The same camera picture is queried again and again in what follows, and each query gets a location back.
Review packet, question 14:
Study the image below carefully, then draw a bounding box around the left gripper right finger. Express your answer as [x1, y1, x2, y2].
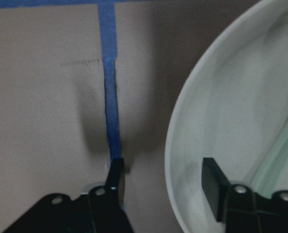
[202, 158, 229, 222]

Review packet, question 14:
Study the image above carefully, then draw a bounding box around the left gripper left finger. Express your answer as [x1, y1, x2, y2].
[105, 158, 125, 209]

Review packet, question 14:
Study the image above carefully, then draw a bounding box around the white round plate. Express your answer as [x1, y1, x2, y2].
[165, 0, 288, 233]

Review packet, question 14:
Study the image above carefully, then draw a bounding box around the pale green plastic spoon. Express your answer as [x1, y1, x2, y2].
[251, 117, 288, 197]

